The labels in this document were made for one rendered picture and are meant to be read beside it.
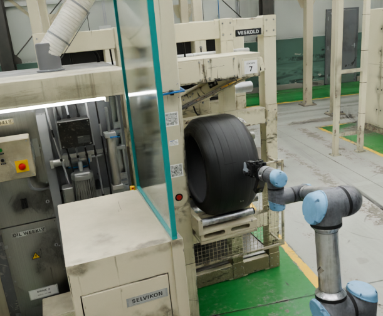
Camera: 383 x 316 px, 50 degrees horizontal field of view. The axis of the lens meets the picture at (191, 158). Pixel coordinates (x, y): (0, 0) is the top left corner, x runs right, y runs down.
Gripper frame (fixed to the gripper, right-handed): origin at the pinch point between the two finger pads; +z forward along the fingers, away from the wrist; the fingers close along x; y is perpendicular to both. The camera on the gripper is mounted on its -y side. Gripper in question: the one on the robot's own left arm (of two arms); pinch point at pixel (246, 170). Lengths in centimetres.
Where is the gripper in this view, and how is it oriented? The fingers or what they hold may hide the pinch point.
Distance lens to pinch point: 218.2
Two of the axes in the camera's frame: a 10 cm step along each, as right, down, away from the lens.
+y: -1.2, -9.7, -1.9
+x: -9.4, 1.8, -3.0
